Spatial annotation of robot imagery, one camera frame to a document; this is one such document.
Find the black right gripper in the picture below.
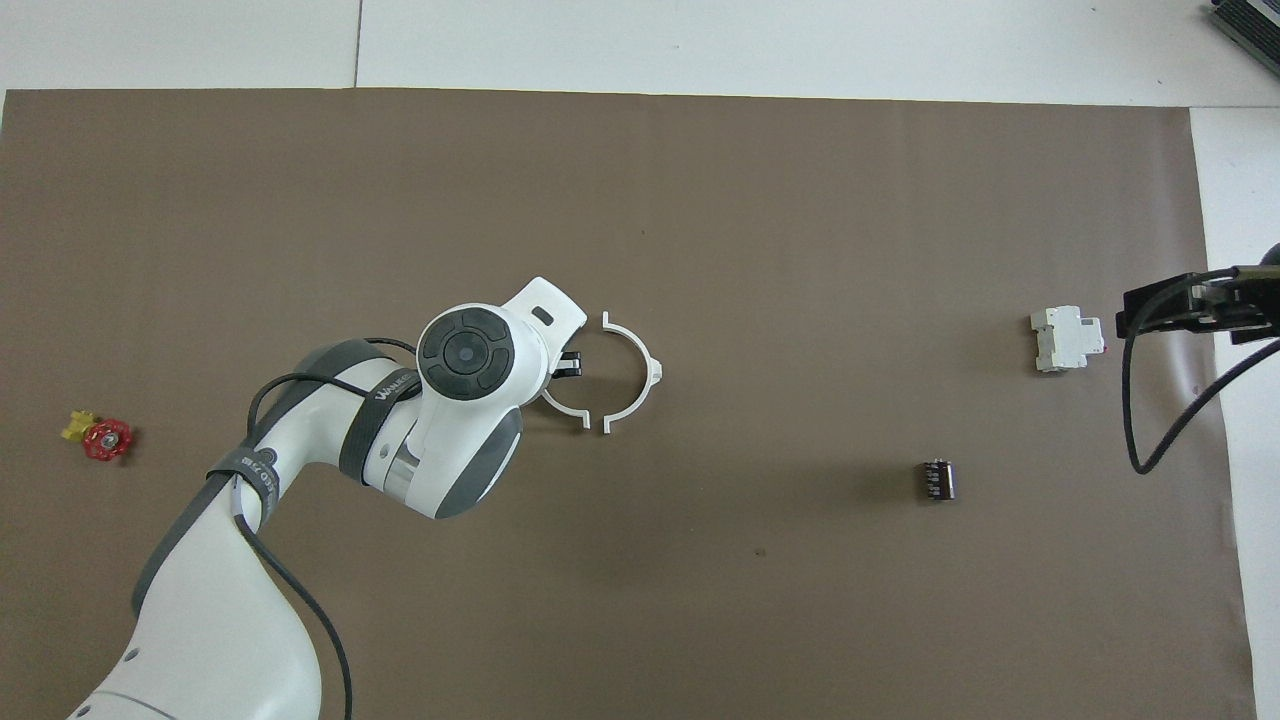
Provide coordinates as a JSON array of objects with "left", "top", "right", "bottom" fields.
[{"left": 1118, "top": 266, "right": 1280, "bottom": 346}]

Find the white half pipe clamp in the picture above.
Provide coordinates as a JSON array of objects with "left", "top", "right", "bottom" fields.
[
  {"left": 540, "top": 350, "right": 591, "bottom": 429},
  {"left": 601, "top": 311, "right": 664, "bottom": 435}
]

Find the white circuit breaker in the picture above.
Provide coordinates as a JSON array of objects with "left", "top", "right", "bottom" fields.
[{"left": 1031, "top": 305, "right": 1106, "bottom": 374}]

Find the brown paper mat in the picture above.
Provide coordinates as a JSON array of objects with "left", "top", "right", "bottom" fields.
[{"left": 0, "top": 88, "right": 1257, "bottom": 720}]

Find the dark ribbed device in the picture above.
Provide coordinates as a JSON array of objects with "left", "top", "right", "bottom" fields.
[{"left": 1205, "top": 0, "right": 1280, "bottom": 51}]

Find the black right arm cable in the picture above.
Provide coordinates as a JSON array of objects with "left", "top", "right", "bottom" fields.
[{"left": 1122, "top": 268, "right": 1280, "bottom": 475}]

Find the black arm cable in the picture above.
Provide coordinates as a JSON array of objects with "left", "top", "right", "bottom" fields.
[
  {"left": 232, "top": 337, "right": 421, "bottom": 720},
  {"left": 1122, "top": 268, "right": 1280, "bottom": 475}
]

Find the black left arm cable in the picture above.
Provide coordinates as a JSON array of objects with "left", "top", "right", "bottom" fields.
[{"left": 232, "top": 337, "right": 421, "bottom": 720}]

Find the red handle brass valve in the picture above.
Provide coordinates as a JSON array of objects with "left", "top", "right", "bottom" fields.
[{"left": 62, "top": 409, "right": 137, "bottom": 463}]

